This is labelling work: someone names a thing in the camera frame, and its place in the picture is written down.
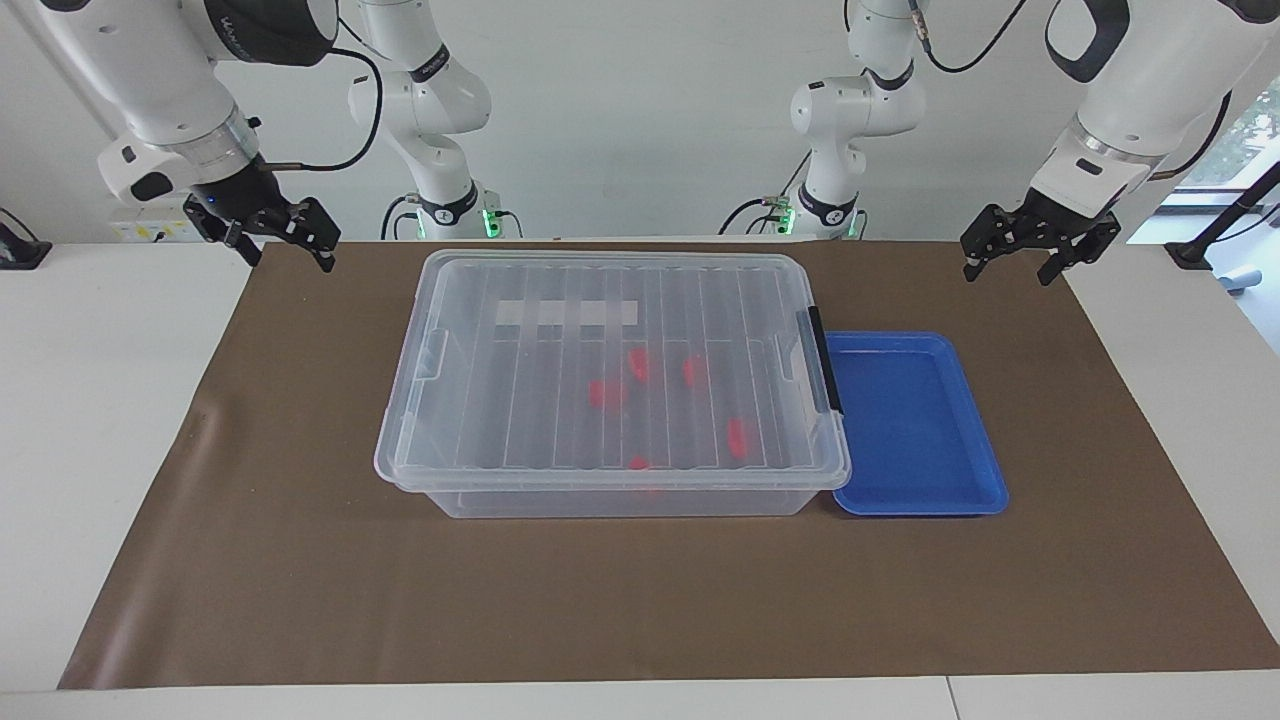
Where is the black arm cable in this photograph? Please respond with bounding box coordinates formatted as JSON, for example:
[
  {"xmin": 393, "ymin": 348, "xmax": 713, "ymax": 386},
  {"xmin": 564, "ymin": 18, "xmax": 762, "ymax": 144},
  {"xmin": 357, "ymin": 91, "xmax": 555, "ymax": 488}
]
[
  {"xmin": 260, "ymin": 45, "xmax": 386, "ymax": 173},
  {"xmin": 905, "ymin": 0, "xmax": 1233, "ymax": 183}
]

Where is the black table clamp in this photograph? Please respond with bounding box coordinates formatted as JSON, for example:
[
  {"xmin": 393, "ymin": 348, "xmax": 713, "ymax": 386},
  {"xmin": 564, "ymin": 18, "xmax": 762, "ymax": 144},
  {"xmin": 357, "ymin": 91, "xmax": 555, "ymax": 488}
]
[{"xmin": 0, "ymin": 208, "xmax": 53, "ymax": 269}]

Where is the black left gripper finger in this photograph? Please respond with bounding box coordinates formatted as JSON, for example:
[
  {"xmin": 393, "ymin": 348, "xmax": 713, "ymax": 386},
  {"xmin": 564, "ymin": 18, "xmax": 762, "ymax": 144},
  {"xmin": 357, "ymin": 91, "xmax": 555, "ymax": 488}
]
[
  {"xmin": 961, "ymin": 204, "xmax": 1021, "ymax": 283},
  {"xmin": 1037, "ymin": 215, "xmax": 1122, "ymax": 287}
]

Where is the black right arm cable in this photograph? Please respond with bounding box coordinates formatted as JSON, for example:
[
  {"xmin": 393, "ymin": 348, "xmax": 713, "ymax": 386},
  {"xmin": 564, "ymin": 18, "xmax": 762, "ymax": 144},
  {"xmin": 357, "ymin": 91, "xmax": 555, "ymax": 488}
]
[{"xmin": 260, "ymin": 45, "xmax": 386, "ymax": 173}]

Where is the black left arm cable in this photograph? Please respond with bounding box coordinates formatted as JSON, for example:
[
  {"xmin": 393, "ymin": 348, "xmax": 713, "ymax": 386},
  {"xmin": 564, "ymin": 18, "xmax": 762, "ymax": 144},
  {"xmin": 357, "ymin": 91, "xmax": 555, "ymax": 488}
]
[{"xmin": 905, "ymin": 0, "xmax": 1233, "ymax": 183}]

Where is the brown table mat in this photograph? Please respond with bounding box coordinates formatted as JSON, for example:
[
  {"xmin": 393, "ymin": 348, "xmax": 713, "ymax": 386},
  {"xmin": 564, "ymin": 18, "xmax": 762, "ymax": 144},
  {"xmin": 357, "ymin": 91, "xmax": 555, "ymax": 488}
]
[{"xmin": 57, "ymin": 240, "xmax": 1280, "ymax": 691}]

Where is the white power strip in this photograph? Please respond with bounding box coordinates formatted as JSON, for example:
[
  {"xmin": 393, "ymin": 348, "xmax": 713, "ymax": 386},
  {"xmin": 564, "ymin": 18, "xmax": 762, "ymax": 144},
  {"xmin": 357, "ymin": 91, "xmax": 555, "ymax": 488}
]
[{"xmin": 108, "ymin": 215, "xmax": 196, "ymax": 244}]

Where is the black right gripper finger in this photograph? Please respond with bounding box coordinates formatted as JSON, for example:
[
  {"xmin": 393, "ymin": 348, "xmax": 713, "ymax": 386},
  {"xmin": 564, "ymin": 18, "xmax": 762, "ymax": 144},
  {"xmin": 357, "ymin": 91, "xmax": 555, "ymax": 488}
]
[
  {"xmin": 222, "ymin": 222, "xmax": 266, "ymax": 269},
  {"xmin": 270, "ymin": 197, "xmax": 342, "ymax": 274}
]

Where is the clear plastic storage box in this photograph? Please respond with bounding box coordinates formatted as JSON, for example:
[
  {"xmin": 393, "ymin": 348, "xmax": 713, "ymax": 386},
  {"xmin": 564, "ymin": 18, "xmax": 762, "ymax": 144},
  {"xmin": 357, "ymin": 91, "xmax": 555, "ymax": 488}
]
[{"xmin": 395, "ymin": 250, "xmax": 851, "ymax": 519}]

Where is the white label on box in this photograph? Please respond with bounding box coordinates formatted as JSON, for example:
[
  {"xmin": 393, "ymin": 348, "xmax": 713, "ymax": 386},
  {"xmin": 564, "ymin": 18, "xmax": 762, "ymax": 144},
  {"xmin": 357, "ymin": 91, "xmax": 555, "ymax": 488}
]
[{"xmin": 497, "ymin": 300, "xmax": 638, "ymax": 327}]

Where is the black camera stand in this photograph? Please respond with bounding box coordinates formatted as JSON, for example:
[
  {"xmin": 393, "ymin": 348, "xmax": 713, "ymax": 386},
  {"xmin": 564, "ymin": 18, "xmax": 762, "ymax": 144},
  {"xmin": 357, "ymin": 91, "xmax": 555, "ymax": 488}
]
[{"xmin": 1165, "ymin": 160, "xmax": 1280, "ymax": 271}]

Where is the black box latch handle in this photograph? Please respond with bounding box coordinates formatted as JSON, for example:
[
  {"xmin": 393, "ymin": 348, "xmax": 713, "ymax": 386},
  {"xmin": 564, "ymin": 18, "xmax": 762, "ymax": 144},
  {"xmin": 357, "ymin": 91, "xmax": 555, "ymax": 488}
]
[{"xmin": 808, "ymin": 307, "xmax": 844, "ymax": 415}]

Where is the blue plastic tray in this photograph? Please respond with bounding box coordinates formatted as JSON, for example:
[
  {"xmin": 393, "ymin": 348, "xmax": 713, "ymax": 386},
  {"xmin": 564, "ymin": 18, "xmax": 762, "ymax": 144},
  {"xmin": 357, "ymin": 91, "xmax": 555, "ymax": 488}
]
[{"xmin": 822, "ymin": 331, "xmax": 1009, "ymax": 517}]

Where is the black base cable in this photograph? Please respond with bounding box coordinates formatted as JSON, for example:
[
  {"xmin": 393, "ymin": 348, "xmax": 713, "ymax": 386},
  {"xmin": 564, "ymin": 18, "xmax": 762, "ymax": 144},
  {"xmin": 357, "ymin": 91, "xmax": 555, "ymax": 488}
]
[
  {"xmin": 720, "ymin": 150, "xmax": 813, "ymax": 237},
  {"xmin": 380, "ymin": 194, "xmax": 426, "ymax": 241}
]

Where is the clear ribbed plastic lid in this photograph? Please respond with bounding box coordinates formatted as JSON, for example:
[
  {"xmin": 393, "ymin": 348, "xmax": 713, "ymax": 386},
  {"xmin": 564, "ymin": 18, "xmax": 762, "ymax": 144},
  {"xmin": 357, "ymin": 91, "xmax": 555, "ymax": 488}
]
[{"xmin": 375, "ymin": 250, "xmax": 853, "ymax": 491}]

